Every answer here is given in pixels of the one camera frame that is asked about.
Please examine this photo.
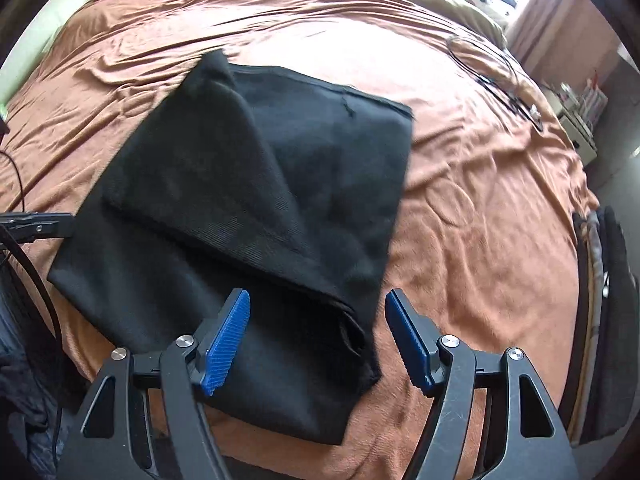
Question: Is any orange-brown bed blanket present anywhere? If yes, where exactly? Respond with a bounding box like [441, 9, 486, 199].
[0, 0, 601, 480]

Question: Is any striped gift bag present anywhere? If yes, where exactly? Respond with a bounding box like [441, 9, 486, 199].
[575, 77, 608, 121]

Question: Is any pink curtain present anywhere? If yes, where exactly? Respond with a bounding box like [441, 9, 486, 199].
[505, 0, 621, 86]

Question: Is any cream padded headboard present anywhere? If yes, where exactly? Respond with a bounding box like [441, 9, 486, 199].
[0, 0, 151, 111]

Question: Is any person's patterned pants leg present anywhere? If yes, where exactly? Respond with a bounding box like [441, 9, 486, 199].
[0, 260, 91, 480]

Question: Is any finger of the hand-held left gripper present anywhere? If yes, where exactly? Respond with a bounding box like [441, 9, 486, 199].
[0, 212, 76, 242]

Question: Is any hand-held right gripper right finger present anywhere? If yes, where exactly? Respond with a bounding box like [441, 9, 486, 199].
[386, 289, 583, 480]

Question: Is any cream nightstand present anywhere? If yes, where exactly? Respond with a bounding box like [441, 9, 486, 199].
[542, 82, 601, 166]

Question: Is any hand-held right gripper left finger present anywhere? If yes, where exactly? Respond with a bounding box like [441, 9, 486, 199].
[55, 289, 251, 480]

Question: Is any black tank top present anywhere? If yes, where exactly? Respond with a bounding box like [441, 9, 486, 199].
[47, 50, 416, 446]

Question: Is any stack of folded dark clothes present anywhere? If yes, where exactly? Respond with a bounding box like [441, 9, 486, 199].
[570, 205, 640, 446]

